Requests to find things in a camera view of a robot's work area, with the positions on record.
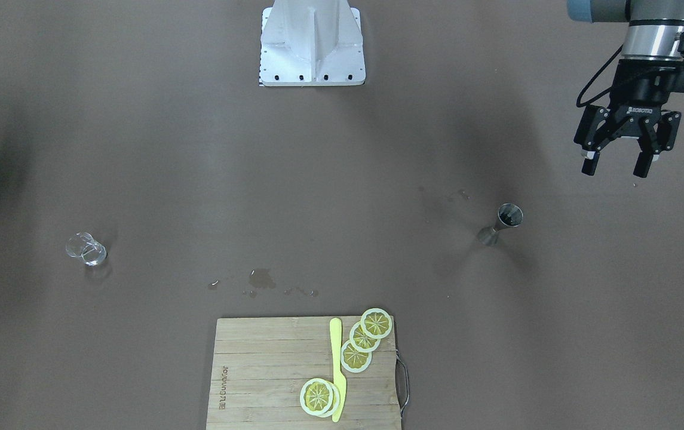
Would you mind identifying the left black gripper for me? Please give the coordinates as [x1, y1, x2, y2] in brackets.
[573, 60, 683, 179]

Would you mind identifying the steel jigger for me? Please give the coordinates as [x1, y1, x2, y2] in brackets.
[477, 203, 524, 247]

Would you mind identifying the clear glass measuring cup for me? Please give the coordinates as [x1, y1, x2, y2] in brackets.
[66, 232, 108, 267]

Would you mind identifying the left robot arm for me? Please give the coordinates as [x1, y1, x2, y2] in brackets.
[568, 1, 684, 179]

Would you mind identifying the lemon slice stack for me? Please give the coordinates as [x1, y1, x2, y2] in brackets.
[360, 308, 394, 339]

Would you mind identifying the lemon slice middle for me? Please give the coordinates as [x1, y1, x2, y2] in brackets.
[349, 321, 381, 353]

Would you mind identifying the lemon slice far single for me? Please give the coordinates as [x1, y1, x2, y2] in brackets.
[300, 378, 341, 418]

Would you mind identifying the bamboo cutting board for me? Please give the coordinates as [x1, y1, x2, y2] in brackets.
[205, 316, 408, 429]

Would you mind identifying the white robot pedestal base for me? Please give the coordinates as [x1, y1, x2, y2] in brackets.
[258, 1, 367, 87]

